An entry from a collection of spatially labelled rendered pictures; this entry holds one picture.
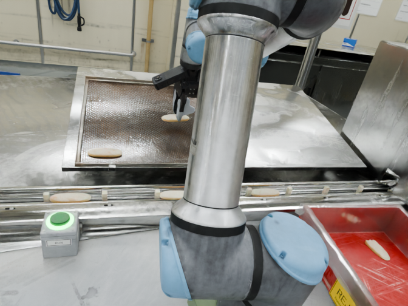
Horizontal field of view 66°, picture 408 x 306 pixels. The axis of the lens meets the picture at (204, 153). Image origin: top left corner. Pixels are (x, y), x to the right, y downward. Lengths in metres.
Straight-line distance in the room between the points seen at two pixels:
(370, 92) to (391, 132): 0.18
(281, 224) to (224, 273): 0.12
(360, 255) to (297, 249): 0.50
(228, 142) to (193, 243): 0.15
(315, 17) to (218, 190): 0.28
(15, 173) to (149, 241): 0.46
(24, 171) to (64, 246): 0.37
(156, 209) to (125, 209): 0.08
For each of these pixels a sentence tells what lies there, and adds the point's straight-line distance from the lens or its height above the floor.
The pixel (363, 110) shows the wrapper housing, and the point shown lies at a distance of 1.37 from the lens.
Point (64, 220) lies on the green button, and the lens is 0.75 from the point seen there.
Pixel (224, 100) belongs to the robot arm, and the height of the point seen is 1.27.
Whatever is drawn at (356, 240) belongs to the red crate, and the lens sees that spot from 1.03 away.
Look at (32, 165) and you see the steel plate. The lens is 1.09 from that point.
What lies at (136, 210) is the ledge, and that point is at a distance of 0.83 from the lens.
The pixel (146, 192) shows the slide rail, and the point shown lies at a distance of 0.91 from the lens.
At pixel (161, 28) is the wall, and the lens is 4.50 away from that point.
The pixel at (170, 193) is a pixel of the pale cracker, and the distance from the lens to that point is 0.90.
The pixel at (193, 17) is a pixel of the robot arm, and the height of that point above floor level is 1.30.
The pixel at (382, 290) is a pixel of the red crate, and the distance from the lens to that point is 0.93.
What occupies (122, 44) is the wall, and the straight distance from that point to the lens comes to 4.50.
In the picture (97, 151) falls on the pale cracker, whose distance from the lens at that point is 0.97.
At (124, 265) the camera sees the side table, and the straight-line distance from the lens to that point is 0.77.
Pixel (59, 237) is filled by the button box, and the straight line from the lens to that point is 0.75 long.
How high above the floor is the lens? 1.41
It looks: 30 degrees down
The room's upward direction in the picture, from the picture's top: 11 degrees clockwise
